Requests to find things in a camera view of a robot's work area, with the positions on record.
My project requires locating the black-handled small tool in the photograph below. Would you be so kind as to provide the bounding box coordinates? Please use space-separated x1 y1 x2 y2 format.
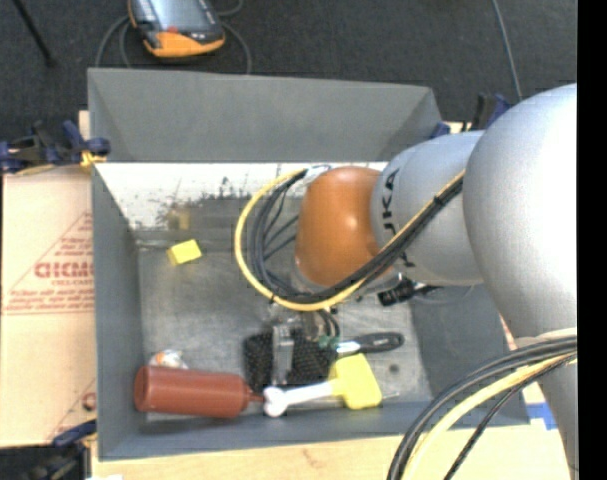
335 331 406 357

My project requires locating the red-brown squeeze bottle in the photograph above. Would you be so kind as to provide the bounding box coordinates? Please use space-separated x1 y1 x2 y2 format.
133 365 266 420

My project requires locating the grey metal bin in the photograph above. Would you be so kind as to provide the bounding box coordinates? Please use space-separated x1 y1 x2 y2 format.
86 67 530 462

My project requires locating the brown cardboard board red print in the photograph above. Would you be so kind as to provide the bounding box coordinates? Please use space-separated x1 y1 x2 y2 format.
0 164 99 450

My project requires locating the black cylinder on white bracket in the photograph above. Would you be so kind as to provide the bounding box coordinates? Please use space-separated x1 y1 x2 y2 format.
376 278 430 309

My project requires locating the yellow sponge block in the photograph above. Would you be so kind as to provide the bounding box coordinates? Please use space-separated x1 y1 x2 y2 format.
165 239 204 267

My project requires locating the white toy bone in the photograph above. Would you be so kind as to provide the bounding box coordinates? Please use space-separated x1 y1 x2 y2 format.
261 380 342 418

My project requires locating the clear and orange small packet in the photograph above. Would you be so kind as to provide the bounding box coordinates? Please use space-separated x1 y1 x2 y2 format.
148 348 190 371

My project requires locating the yellow flat plastic scraper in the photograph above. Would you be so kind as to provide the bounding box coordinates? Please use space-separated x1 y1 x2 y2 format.
328 352 384 411

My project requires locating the black mesh pouch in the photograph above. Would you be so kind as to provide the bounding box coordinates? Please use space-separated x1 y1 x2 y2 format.
242 328 337 394

